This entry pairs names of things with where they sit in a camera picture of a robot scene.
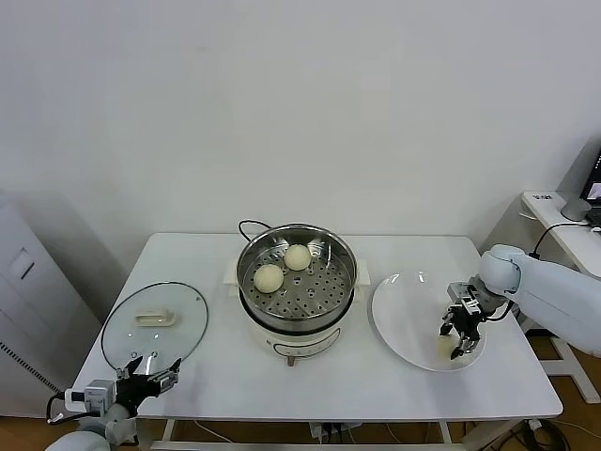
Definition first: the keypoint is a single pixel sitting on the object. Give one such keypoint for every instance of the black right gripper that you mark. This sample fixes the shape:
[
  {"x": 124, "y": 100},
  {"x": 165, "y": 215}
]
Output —
[{"x": 465, "y": 319}]

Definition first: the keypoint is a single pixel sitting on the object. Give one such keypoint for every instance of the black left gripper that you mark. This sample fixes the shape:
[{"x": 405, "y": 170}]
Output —
[{"x": 132, "y": 389}]

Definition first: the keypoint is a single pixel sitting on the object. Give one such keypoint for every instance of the white steamed baozi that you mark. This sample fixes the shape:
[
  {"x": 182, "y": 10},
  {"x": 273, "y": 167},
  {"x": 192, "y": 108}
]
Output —
[
  {"x": 443, "y": 348},
  {"x": 269, "y": 278},
  {"x": 297, "y": 257}
]

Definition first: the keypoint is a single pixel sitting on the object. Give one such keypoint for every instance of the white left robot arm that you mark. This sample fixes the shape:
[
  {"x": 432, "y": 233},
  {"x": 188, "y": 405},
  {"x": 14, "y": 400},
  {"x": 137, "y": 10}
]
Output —
[{"x": 77, "y": 440}]

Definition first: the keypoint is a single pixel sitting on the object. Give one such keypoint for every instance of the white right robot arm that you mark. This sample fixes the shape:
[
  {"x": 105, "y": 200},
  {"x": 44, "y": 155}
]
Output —
[{"x": 554, "y": 291}]

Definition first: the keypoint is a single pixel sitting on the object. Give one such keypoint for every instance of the perforated steel steamer basket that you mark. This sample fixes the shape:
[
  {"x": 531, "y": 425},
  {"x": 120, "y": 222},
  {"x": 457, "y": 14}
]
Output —
[{"x": 324, "y": 291}]

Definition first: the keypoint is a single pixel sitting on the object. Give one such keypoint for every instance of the white round plate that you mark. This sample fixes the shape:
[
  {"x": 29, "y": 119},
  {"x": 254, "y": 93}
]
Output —
[{"x": 408, "y": 319}]

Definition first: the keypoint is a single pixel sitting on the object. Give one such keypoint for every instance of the white table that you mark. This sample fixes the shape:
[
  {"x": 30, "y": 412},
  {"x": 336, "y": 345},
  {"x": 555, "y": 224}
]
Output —
[{"x": 235, "y": 376}]

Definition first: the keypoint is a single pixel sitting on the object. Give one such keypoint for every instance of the grey metal cabinet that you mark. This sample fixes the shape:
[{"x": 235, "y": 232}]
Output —
[{"x": 33, "y": 305}]

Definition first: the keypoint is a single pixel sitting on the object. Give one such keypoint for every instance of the white side desk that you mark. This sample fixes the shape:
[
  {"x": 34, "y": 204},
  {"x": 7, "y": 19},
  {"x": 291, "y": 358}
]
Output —
[{"x": 570, "y": 244}]

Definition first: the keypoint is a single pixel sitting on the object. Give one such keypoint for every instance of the cream electric cooker base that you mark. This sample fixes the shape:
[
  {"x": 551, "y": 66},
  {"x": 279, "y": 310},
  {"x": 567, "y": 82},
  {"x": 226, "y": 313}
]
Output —
[{"x": 300, "y": 340}]

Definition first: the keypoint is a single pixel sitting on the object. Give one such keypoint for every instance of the grey desk stand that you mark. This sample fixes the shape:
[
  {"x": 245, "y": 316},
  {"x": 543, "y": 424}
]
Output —
[{"x": 576, "y": 209}]

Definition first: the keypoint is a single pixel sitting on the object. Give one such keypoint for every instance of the black laptop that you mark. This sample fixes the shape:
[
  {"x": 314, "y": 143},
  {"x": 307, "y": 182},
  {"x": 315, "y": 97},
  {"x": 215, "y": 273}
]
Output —
[{"x": 594, "y": 183}]

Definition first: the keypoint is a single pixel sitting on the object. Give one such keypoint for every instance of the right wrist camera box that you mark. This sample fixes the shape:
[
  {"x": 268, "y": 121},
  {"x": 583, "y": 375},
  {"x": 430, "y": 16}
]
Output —
[{"x": 462, "y": 291}]

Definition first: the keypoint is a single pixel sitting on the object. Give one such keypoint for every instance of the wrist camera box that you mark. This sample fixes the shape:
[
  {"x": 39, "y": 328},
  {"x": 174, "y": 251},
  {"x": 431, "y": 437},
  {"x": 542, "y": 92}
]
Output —
[
  {"x": 94, "y": 392},
  {"x": 462, "y": 291}
]

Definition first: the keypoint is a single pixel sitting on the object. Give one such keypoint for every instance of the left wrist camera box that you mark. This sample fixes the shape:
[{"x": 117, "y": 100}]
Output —
[{"x": 94, "y": 392}]

